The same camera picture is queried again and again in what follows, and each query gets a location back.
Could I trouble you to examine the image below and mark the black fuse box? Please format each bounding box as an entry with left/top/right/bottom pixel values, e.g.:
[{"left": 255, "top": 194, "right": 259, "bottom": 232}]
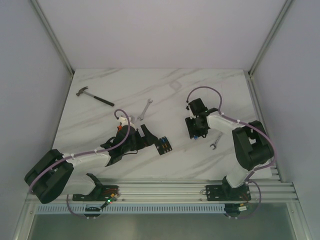
[{"left": 154, "top": 136, "right": 173, "bottom": 156}]

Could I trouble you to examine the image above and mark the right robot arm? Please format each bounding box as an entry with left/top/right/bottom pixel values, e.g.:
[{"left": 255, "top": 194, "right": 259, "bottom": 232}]
[{"left": 185, "top": 98, "right": 274, "bottom": 201}]

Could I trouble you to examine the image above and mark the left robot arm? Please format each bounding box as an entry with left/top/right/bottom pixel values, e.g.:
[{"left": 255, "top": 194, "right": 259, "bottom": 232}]
[{"left": 24, "top": 124, "right": 159, "bottom": 204}]

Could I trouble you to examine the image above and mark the silver wrench right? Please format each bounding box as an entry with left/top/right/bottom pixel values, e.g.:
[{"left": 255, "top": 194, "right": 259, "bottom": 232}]
[{"left": 210, "top": 132, "right": 223, "bottom": 150}]

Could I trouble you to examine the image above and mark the silver wrench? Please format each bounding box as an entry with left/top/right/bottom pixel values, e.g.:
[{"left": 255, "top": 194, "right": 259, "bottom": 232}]
[
  {"left": 137, "top": 98, "right": 153, "bottom": 121},
  {"left": 210, "top": 132, "right": 223, "bottom": 150}
]

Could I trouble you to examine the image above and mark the silver wrench centre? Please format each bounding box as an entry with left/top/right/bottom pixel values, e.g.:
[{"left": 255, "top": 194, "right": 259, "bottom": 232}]
[{"left": 137, "top": 98, "right": 153, "bottom": 121}]

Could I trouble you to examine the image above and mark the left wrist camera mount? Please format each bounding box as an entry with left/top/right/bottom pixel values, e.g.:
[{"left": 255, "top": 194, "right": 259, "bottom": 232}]
[{"left": 117, "top": 115, "right": 136, "bottom": 128}]

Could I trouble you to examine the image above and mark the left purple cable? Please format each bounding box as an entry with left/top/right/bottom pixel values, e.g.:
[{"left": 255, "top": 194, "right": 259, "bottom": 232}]
[{"left": 28, "top": 108, "right": 131, "bottom": 221}]

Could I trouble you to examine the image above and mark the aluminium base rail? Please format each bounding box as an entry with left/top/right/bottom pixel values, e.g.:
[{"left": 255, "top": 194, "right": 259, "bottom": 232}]
[{"left": 25, "top": 180, "right": 298, "bottom": 215}]

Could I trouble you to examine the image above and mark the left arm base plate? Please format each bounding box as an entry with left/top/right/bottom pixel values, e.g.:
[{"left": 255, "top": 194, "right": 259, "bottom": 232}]
[{"left": 72, "top": 185, "right": 119, "bottom": 202}]

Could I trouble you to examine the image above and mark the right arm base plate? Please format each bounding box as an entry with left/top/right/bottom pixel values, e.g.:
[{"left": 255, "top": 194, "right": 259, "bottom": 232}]
[{"left": 205, "top": 184, "right": 252, "bottom": 202}]

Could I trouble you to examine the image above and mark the black handled hammer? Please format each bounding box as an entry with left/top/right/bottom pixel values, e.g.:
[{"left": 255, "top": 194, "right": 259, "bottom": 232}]
[{"left": 76, "top": 86, "right": 115, "bottom": 107}]

